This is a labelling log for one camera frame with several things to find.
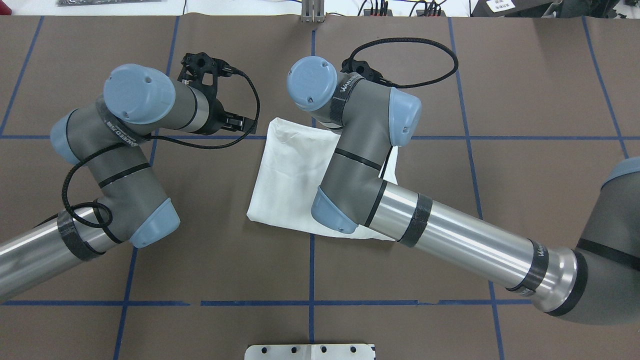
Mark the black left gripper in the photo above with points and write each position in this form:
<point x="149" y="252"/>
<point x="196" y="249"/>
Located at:
<point x="214" y="116"/>

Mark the white long-sleeve printed t-shirt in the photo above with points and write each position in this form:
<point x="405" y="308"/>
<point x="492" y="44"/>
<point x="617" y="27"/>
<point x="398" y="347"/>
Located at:
<point x="294" y="161"/>

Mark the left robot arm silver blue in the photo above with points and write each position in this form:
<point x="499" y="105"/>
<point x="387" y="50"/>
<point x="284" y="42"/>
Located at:
<point x="111" y="195"/>

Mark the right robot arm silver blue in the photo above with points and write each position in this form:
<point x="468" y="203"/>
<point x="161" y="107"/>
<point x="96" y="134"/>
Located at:
<point x="595" y="283"/>

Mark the orange black electronics module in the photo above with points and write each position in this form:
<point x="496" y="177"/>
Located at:
<point x="375" y="8"/>
<point x="428" y="9"/>

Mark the brown paper table mat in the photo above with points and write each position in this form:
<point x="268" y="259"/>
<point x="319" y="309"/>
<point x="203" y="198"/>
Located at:
<point x="523" y="137"/>

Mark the black box with white label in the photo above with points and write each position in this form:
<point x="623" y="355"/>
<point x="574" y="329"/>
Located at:
<point x="510" y="8"/>

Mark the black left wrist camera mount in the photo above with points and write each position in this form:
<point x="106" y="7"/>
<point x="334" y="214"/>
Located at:
<point x="201" y="72"/>

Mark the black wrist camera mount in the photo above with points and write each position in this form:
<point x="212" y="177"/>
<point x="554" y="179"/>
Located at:
<point x="364" y="69"/>
<point x="201" y="72"/>

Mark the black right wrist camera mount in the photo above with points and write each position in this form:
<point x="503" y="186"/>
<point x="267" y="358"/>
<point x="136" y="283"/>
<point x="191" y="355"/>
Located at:
<point x="364" y="69"/>

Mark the aluminium frame post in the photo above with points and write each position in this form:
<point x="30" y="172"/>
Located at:
<point x="313" y="11"/>

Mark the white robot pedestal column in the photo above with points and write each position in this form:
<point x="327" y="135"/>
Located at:
<point x="326" y="351"/>

